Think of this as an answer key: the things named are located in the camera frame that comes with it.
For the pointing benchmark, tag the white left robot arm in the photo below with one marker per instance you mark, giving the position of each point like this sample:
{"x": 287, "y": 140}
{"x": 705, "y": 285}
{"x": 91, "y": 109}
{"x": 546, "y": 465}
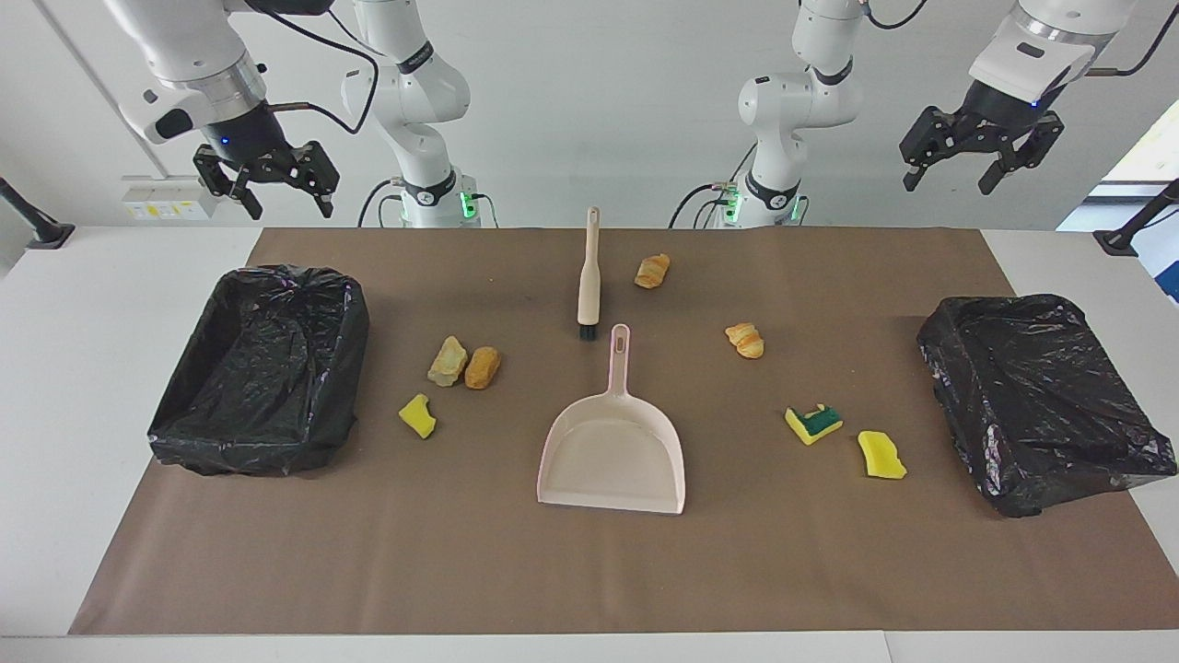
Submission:
{"x": 792, "y": 101}

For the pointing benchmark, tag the brown bread roll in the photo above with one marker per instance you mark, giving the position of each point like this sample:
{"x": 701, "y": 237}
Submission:
{"x": 482, "y": 367}

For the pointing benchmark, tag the beige hand brush black bristles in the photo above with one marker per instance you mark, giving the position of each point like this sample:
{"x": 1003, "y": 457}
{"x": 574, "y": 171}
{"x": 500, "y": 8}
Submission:
{"x": 589, "y": 285}

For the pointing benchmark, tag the green and yellow sponge piece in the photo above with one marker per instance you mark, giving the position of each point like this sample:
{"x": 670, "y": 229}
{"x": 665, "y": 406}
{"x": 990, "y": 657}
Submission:
{"x": 812, "y": 424}

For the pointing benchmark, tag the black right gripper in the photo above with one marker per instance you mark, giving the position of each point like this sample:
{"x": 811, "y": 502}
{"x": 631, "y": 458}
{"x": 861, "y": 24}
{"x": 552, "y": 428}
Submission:
{"x": 253, "y": 138}

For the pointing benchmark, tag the grey wall conduit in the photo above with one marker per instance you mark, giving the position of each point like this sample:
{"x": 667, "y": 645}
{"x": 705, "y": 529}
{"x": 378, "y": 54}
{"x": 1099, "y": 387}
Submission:
{"x": 101, "y": 87}

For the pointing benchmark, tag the orange croissant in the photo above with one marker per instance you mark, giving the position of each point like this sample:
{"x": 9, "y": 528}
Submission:
{"x": 746, "y": 341}
{"x": 652, "y": 271}

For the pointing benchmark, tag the pale bread chunk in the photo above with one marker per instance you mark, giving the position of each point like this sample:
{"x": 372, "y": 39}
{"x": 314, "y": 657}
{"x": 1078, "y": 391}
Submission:
{"x": 448, "y": 361}

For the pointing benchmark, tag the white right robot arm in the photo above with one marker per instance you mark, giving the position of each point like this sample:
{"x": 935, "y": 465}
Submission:
{"x": 410, "y": 92}

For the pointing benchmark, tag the white wall socket box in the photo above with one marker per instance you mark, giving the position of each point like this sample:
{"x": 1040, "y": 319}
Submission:
{"x": 170, "y": 198}

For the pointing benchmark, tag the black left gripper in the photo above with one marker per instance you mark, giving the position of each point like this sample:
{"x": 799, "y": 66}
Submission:
{"x": 995, "y": 110}

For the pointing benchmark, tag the brown table mat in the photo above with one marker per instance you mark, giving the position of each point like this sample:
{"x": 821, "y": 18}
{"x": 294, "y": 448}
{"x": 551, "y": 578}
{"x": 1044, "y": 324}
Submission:
{"x": 589, "y": 571}

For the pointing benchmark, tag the beige plastic dustpan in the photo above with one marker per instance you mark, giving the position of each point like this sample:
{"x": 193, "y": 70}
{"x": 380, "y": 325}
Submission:
{"x": 612, "y": 460}

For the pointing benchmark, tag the black bag lined bin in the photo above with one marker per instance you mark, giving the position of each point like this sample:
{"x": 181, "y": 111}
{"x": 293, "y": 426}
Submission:
{"x": 1041, "y": 405}
{"x": 258, "y": 368}

